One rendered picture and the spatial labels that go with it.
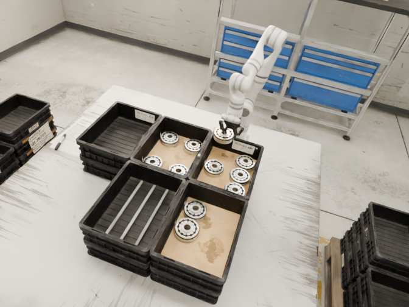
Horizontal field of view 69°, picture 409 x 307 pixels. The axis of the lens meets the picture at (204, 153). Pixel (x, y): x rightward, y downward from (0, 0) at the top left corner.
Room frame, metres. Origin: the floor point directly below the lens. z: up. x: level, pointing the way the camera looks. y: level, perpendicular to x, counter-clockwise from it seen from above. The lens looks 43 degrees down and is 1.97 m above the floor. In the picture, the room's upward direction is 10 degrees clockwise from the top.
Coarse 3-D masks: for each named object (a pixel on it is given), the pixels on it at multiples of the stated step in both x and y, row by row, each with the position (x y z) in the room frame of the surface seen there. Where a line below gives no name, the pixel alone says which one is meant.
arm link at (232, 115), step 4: (228, 108) 1.19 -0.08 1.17; (232, 108) 1.17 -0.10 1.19; (228, 112) 1.18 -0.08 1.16; (232, 112) 1.17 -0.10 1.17; (236, 112) 1.17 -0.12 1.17; (240, 112) 1.18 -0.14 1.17; (224, 116) 1.14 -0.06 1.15; (228, 116) 1.14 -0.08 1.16; (232, 116) 1.15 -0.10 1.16; (236, 116) 1.16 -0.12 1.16; (240, 116) 1.18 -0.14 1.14; (228, 120) 1.13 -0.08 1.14; (232, 120) 1.13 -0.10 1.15; (236, 120) 1.13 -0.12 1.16
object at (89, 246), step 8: (88, 248) 0.60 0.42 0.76; (96, 248) 0.58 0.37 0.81; (96, 256) 0.59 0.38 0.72; (104, 256) 0.59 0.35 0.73; (112, 256) 0.58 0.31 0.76; (120, 256) 0.56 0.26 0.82; (120, 264) 0.57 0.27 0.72; (128, 264) 0.56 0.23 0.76; (136, 264) 0.54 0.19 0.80; (136, 272) 0.55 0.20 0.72; (144, 272) 0.55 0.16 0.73
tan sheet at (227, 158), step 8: (216, 152) 1.24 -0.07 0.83; (224, 152) 1.26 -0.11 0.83; (232, 152) 1.27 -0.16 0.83; (224, 160) 1.19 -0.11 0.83; (232, 160) 1.20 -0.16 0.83; (256, 160) 1.24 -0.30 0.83; (224, 168) 1.13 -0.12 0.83; (232, 168) 1.14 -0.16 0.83; (200, 176) 1.04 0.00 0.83; (208, 176) 1.05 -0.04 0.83; (224, 176) 1.07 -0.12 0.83; (216, 184) 1.01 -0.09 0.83; (224, 184) 1.02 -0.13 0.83; (248, 184) 1.05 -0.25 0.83
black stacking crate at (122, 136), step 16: (112, 112) 1.36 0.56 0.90; (128, 112) 1.41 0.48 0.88; (96, 128) 1.20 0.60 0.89; (112, 128) 1.30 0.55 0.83; (128, 128) 1.33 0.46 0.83; (144, 128) 1.35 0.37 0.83; (96, 144) 1.15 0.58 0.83; (112, 144) 1.17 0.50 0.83; (128, 144) 1.19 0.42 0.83; (96, 160) 1.03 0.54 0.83; (112, 160) 1.01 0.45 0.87
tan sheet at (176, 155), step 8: (160, 144) 1.23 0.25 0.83; (152, 152) 1.16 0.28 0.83; (160, 152) 1.17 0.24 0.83; (168, 152) 1.18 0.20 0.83; (176, 152) 1.19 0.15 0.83; (184, 152) 1.20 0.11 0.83; (168, 160) 1.12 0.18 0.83; (176, 160) 1.13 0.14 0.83; (184, 160) 1.14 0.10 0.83; (192, 160) 1.15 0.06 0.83
